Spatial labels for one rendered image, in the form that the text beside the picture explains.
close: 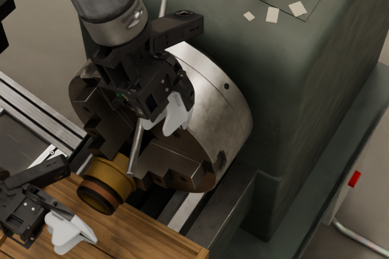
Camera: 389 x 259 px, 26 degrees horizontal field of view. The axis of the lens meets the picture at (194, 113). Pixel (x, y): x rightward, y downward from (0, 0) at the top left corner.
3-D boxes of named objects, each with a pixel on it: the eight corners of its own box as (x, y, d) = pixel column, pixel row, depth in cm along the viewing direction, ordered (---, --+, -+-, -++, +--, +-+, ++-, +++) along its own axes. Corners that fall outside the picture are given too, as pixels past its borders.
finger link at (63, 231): (79, 265, 137) (34, 236, 140) (101, 236, 140) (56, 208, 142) (77, 258, 135) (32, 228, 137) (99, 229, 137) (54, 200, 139)
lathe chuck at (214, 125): (100, 101, 170) (91, 10, 142) (234, 178, 163) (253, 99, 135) (74, 134, 166) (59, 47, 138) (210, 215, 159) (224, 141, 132)
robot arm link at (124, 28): (102, -24, 104) (153, -14, 99) (116, 3, 107) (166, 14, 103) (66, 18, 101) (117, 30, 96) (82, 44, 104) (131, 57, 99)
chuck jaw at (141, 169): (161, 122, 147) (219, 147, 142) (167, 139, 151) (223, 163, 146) (126, 171, 142) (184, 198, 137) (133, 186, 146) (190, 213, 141)
